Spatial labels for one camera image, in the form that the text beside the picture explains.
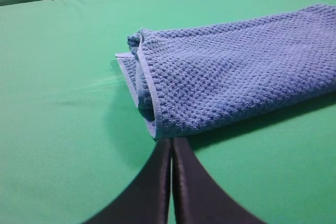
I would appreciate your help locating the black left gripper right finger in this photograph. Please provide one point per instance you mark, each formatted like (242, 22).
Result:
(197, 197)

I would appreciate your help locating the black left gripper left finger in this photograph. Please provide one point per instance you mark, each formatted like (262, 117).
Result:
(147, 197)

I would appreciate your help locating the blue waffle-weave towel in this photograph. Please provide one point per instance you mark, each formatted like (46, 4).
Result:
(192, 80)

